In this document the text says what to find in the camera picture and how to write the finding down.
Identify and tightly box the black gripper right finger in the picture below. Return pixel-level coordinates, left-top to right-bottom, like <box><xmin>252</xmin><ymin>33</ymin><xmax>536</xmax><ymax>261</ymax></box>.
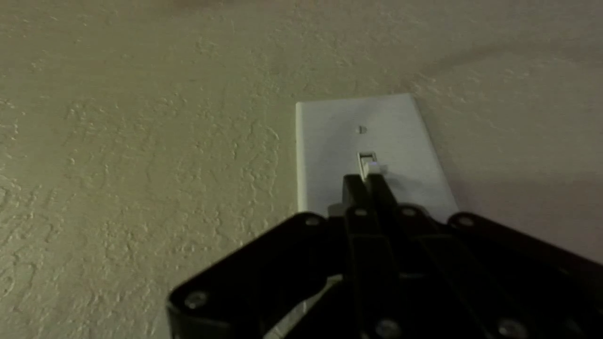
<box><xmin>365</xmin><ymin>174</ymin><xmax>603</xmax><ymax>339</ymax></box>

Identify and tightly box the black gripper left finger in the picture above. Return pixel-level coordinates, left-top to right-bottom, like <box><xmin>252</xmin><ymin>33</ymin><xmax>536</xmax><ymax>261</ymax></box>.
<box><xmin>163</xmin><ymin>174</ymin><xmax>440</xmax><ymax>339</ymax></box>

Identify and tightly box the white light switch toggle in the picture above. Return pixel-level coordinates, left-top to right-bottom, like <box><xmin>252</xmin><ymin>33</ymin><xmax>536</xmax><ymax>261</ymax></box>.
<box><xmin>357</xmin><ymin>151</ymin><xmax>378</xmax><ymax>185</ymax></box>

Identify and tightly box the white light switch plate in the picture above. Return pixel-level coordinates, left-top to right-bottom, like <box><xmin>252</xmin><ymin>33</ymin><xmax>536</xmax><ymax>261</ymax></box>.
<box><xmin>293</xmin><ymin>93</ymin><xmax>461</xmax><ymax>339</ymax></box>

